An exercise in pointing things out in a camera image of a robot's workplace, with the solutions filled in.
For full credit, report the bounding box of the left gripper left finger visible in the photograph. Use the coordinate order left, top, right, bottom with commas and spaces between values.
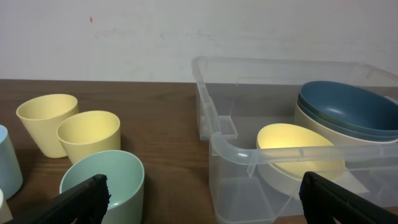
6, 174, 111, 224

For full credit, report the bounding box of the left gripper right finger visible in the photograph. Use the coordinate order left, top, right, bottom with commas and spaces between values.
299, 171, 397, 224

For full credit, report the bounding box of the mint green cup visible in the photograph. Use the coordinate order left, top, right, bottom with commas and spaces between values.
59, 150, 145, 224

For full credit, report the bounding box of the yellow cup front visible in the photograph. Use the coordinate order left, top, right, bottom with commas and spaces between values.
56, 111, 121, 164

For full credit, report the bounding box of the yellow cup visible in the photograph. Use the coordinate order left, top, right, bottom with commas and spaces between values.
56, 111, 121, 164
16, 94, 79, 158

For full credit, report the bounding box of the yellow small bowl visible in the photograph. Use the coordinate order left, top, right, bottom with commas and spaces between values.
256, 123, 345, 180

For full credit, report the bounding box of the large beige bowl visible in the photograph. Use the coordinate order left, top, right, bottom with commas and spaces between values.
294, 104, 397, 146

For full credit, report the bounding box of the clear plastic storage container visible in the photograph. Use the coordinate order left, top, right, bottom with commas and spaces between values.
192, 57, 397, 223

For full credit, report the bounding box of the dark blue bowl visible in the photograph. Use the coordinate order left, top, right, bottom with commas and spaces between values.
296, 98, 397, 142
299, 81, 397, 137

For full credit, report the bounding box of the white small bowl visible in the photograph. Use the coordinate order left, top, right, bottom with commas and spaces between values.
257, 164, 302, 200

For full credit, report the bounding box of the light blue cup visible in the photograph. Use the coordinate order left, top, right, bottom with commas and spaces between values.
0, 125, 23, 199

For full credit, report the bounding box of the cream white cup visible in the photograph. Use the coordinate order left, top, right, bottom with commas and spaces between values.
0, 190, 13, 224

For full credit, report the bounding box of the yellow cup rear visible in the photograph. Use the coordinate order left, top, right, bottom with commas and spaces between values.
16, 94, 79, 158

